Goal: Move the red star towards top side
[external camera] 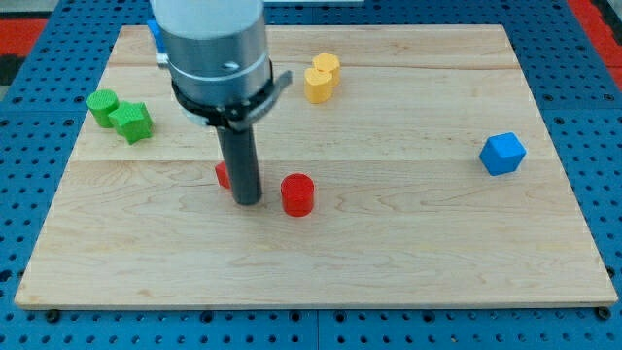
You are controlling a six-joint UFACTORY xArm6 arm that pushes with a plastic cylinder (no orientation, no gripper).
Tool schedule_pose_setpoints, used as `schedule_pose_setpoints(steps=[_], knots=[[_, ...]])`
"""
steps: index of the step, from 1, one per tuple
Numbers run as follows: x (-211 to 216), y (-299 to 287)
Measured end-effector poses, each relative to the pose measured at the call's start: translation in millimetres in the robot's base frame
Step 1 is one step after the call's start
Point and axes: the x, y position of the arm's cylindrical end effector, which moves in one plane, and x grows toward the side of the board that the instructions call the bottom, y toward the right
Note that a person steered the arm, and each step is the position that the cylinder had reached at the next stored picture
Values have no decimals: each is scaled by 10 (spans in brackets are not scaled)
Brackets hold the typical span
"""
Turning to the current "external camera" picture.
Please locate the red star block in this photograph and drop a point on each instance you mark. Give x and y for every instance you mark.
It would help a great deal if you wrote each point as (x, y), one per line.
(222, 175)

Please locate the blue block behind arm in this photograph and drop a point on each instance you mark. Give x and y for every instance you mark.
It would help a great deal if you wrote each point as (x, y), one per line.
(157, 35)

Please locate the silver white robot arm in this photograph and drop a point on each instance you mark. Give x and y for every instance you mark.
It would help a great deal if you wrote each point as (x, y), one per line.
(219, 61)

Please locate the green star block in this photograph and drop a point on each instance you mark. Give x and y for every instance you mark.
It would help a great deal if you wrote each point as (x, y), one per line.
(132, 121)

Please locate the red cylinder block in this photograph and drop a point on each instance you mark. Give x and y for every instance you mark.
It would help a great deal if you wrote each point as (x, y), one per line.
(297, 194)

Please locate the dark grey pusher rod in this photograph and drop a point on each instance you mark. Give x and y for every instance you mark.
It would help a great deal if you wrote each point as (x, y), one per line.
(242, 166)

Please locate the yellow heart block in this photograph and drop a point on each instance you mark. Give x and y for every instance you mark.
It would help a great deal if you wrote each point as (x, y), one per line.
(318, 85)

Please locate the light wooden board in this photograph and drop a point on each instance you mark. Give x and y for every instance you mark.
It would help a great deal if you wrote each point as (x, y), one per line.
(406, 216)

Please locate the yellow hexagon block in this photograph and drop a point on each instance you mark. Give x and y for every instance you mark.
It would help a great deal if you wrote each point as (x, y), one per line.
(328, 63)

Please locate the blue cube block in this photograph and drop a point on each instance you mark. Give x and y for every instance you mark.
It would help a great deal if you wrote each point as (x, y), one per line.
(502, 153)

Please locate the green cylinder block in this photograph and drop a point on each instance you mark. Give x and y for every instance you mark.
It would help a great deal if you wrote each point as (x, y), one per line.
(101, 104)

